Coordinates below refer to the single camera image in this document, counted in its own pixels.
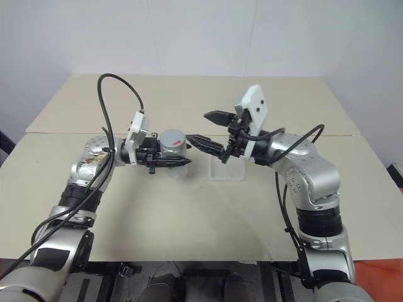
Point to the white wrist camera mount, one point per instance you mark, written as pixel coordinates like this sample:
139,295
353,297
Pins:
138,123
256,104

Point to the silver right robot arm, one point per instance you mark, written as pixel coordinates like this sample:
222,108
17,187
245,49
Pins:
315,176

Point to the dark rounded shape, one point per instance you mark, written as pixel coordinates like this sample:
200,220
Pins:
165,287

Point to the clear plastic jar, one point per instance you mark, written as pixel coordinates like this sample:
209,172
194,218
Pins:
178,171

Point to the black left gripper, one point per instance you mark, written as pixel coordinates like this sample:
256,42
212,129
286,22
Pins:
146,154

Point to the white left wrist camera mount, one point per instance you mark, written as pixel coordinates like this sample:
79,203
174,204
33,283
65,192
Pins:
138,123

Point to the orange red sheet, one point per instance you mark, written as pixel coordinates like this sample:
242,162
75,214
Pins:
378,283

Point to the silver metal can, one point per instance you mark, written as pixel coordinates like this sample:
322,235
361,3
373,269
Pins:
173,143

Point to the clear plastic box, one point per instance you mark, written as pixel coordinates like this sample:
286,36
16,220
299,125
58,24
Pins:
228,173

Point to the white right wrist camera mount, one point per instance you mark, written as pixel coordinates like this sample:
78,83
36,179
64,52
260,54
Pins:
256,104

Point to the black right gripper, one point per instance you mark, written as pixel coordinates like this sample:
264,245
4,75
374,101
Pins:
237,144

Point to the dark object at room edge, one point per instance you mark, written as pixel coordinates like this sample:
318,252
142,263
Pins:
6,148

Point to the black object with orange base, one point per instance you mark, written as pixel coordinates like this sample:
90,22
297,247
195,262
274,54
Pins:
396,174

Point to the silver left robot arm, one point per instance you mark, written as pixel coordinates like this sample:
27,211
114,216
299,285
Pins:
82,168

